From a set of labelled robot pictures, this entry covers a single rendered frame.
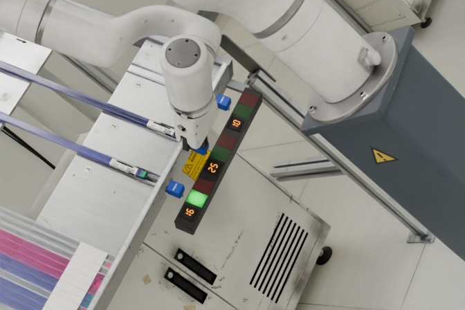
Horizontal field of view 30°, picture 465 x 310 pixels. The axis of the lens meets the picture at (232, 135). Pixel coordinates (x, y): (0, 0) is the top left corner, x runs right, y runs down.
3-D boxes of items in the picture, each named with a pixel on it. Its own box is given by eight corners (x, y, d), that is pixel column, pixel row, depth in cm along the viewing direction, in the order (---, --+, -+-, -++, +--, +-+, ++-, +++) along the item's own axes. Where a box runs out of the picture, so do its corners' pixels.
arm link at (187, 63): (176, 64, 163) (161, 106, 159) (168, 23, 151) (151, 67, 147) (219, 74, 162) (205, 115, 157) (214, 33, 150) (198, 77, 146)
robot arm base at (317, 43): (412, 23, 145) (340, -52, 137) (377, 112, 136) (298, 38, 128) (333, 50, 159) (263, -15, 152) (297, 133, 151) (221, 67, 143)
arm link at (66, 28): (66, -17, 161) (219, 42, 164) (34, 52, 154) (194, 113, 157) (70, -45, 153) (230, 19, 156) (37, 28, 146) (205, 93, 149)
